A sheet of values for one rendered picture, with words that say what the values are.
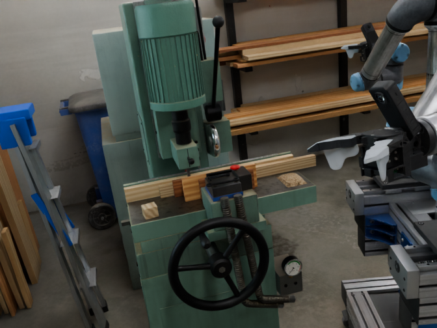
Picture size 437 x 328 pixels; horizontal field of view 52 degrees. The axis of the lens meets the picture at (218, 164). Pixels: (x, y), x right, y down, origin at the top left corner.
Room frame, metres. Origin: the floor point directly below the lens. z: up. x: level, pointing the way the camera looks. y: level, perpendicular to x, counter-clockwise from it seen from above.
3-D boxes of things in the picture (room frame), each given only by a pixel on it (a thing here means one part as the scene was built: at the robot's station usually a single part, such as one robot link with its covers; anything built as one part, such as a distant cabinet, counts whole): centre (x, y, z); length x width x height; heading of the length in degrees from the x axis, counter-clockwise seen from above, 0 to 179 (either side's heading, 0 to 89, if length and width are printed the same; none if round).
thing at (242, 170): (1.24, -0.02, 0.99); 0.13 x 0.11 x 0.06; 102
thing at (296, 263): (1.26, -0.20, 0.65); 0.06 x 0.04 x 0.08; 102
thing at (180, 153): (1.43, 0.11, 1.03); 0.14 x 0.07 x 0.09; 12
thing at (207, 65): (1.65, 0.00, 1.23); 0.09 x 0.08 x 0.15; 12
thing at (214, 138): (1.56, 0.01, 1.02); 0.12 x 0.03 x 0.12; 12
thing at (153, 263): (1.53, 0.13, 0.76); 0.57 x 0.45 x 0.09; 12
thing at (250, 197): (1.24, -0.02, 0.92); 0.15 x 0.13 x 0.09; 102
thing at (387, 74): (1.83, -0.74, 1.12); 0.11 x 0.08 x 0.11; 102
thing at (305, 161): (1.44, -0.07, 0.92); 0.56 x 0.02 x 0.04; 102
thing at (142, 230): (1.32, 0.00, 0.87); 0.61 x 0.30 x 0.06; 102
